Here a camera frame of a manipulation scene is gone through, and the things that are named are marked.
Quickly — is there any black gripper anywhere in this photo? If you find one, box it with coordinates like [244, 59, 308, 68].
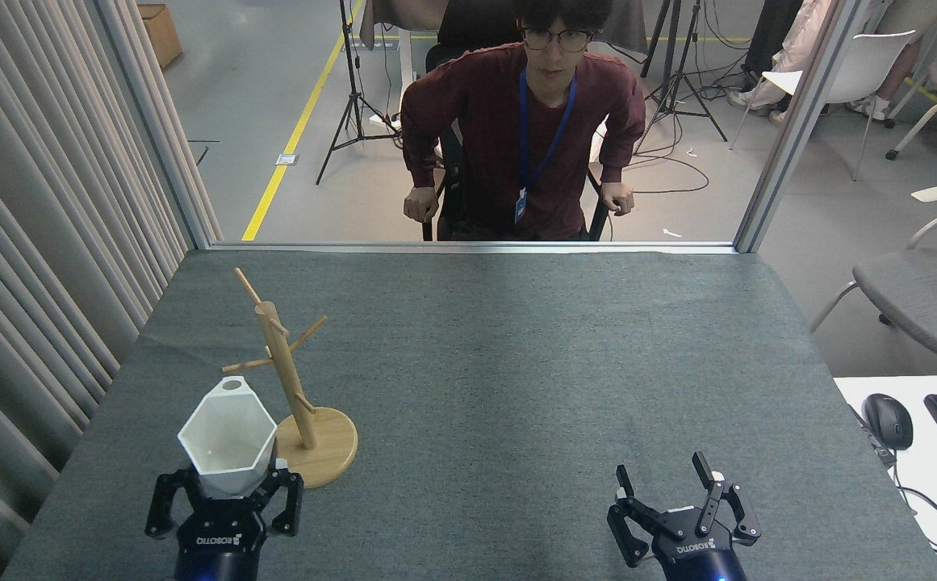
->
[607, 452, 762, 581]
[145, 470, 305, 581]

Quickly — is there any white hexagonal cup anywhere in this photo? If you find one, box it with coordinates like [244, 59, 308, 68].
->
[178, 376, 279, 498]

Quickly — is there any wooden cup rack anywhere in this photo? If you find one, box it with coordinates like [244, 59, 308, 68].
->
[221, 267, 359, 490]

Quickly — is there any seated person's left hand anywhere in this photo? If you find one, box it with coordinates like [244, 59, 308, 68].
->
[601, 182, 635, 216]

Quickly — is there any seated person's right hand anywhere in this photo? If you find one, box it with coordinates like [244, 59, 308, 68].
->
[404, 187, 440, 224]

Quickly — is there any black slim device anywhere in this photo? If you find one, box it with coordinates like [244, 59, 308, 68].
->
[847, 403, 897, 467]

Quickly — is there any black computer mouse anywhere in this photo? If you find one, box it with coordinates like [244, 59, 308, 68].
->
[862, 393, 914, 451]

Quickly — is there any white desk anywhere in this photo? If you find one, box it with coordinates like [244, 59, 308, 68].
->
[834, 375, 937, 581]

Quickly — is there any grey padded chair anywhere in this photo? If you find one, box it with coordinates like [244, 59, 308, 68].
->
[809, 184, 937, 374]

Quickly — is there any beige pleated curtain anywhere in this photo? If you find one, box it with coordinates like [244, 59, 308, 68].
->
[0, 0, 227, 581]

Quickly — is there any black office chair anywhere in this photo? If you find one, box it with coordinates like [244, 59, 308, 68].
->
[423, 0, 611, 241]

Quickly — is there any black tripod stand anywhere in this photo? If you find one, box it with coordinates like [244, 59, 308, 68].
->
[634, 0, 728, 155]
[316, 0, 420, 186]

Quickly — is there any seated person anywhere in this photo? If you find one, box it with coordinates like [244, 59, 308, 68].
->
[400, 0, 646, 241]

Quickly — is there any brown cardboard box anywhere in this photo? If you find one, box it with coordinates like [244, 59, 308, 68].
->
[136, 3, 184, 70]

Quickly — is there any person in white clothes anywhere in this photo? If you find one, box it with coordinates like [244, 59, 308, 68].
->
[728, 0, 840, 123]

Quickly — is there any white plastic chair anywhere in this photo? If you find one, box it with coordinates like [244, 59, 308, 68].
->
[730, 31, 917, 181]

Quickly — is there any black floor cable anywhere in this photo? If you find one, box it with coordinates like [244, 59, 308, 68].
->
[621, 121, 711, 196]

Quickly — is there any silver frame rail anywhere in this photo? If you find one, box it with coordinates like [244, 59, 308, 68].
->
[208, 240, 739, 256]

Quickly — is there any blue lanyard with badge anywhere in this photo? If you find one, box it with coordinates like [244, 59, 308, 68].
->
[513, 69, 578, 226]

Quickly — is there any silver frame post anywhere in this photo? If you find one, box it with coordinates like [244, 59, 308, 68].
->
[734, 0, 872, 254]
[93, 0, 215, 249]

